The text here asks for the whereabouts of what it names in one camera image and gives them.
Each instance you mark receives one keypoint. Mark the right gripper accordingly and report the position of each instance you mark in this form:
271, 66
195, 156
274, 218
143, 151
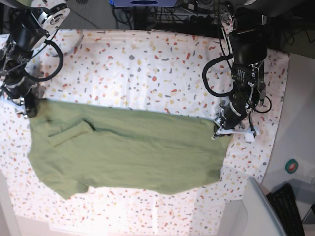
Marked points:
21, 95

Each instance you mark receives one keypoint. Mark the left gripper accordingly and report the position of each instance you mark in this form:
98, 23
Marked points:
233, 118

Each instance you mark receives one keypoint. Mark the green t-shirt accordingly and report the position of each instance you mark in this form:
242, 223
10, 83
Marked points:
77, 146

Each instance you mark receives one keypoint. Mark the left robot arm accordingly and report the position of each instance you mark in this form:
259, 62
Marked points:
247, 49

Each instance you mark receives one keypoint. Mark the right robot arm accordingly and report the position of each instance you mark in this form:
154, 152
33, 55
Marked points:
30, 32

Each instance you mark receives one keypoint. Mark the green tape roll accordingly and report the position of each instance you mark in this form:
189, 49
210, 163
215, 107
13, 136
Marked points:
291, 166

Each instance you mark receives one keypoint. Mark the terrazzo patterned tablecloth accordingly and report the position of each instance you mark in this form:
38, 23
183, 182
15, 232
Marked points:
147, 70

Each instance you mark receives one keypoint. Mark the black keyboard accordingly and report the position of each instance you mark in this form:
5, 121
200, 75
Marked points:
284, 204

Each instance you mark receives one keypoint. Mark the grey plastic bin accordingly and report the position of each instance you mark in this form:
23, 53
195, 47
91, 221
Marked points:
261, 218

